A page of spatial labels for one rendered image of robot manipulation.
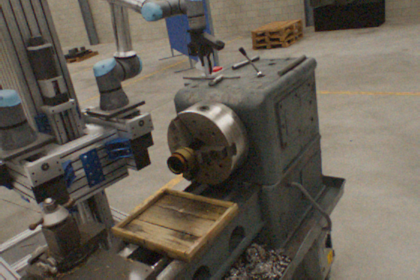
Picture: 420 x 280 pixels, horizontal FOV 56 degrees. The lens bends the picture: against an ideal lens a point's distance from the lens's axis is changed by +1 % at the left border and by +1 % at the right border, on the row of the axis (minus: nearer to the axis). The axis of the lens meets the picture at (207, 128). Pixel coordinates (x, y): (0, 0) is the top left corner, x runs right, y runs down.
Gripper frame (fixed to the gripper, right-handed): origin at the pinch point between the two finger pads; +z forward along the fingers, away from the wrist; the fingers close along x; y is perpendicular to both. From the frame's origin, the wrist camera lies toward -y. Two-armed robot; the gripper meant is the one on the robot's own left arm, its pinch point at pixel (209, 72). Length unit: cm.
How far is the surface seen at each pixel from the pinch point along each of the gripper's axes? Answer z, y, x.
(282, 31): 94, 287, -672
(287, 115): 20.3, -33.0, -4.5
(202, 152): 19.4, -18.6, 37.8
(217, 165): 27.6, -19.7, 32.0
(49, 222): 17, -6, 92
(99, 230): 28, -7, 80
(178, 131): 13.0, -7.7, 36.0
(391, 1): 89, 128, -968
